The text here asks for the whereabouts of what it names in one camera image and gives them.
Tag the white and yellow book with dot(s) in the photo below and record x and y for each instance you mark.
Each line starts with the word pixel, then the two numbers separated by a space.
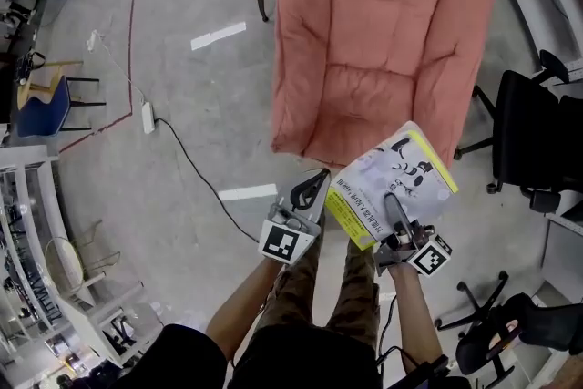
pixel 364 196

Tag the wooden chair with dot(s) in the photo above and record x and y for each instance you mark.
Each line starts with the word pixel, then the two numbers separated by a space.
pixel 45 84

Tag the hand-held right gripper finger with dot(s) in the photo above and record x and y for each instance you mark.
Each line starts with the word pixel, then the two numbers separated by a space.
pixel 395 211

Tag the blue chair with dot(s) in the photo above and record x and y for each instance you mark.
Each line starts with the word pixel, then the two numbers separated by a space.
pixel 43 114

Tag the white cabinet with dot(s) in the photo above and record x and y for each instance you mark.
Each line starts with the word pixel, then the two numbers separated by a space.
pixel 562 259

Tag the white power strip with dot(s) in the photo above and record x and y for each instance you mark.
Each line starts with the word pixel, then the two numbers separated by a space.
pixel 148 118

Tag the black office chair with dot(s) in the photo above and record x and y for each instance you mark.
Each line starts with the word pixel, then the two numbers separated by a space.
pixel 537 323
pixel 528 136

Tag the person's left forearm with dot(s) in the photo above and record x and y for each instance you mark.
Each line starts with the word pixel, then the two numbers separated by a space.
pixel 246 305

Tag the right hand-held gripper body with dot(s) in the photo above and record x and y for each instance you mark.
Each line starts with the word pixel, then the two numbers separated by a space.
pixel 428 257

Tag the dark cluttered desk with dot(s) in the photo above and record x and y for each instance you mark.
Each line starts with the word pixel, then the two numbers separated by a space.
pixel 23 13

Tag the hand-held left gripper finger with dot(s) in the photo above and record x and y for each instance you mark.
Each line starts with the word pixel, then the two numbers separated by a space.
pixel 298 196

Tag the pink cushioned seat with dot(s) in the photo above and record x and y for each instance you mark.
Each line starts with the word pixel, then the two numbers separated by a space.
pixel 373 36

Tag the person's black shirt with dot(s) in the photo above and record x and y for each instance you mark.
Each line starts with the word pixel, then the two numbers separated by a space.
pixel 282 364

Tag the white shelf unit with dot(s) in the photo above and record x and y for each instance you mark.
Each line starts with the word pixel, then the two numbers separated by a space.
pixel 32 241

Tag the person's right forearm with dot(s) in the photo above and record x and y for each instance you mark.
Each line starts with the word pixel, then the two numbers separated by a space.
pixel 416 310

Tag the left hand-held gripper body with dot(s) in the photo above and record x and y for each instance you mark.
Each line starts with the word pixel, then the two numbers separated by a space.
pixel 282 241

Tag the person's camouflage trousers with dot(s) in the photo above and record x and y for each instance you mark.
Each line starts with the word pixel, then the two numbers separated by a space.
pixel 296 291

